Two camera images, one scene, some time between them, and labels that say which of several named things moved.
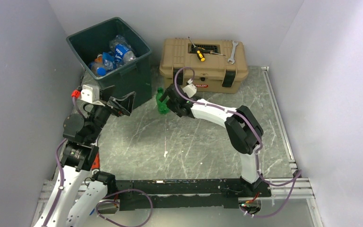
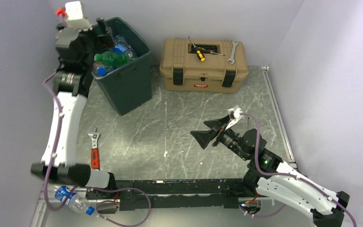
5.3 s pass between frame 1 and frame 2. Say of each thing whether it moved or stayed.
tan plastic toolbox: stayed
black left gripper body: moved
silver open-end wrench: stayed
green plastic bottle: moved
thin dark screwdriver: stayed
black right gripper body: moved
